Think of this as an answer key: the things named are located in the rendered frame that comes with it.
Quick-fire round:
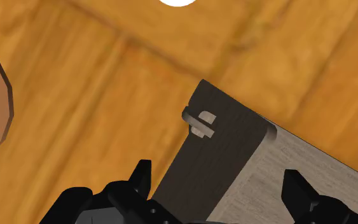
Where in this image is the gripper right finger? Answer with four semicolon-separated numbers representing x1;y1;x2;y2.
280;169;358;224

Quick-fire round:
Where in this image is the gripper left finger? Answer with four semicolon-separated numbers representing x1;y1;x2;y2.
39;159;183;224

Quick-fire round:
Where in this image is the grey wooden cabinet, dark front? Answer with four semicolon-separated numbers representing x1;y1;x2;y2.
151;79;358;224

